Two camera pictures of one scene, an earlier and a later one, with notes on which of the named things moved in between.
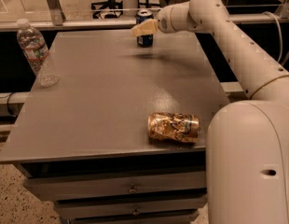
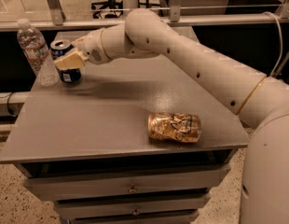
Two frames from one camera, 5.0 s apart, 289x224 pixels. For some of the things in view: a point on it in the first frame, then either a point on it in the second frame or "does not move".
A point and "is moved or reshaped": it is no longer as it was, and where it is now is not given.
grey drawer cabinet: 84,143 does not move
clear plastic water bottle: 37,54 does not move
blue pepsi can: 143,15 is moved or reshaped
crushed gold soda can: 184,127 does not move
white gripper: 163,22 to 92,49
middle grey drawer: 89,207 does not move
